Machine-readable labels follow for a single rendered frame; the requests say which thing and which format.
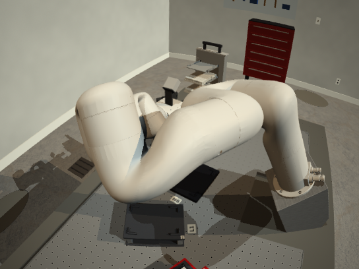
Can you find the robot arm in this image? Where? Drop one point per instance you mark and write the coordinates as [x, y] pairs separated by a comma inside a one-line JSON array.
[[114, 124]]

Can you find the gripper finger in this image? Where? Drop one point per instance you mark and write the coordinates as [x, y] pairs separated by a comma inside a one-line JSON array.
[[175, 96]]

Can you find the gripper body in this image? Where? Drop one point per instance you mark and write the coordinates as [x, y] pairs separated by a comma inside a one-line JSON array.
[[167, 108]]

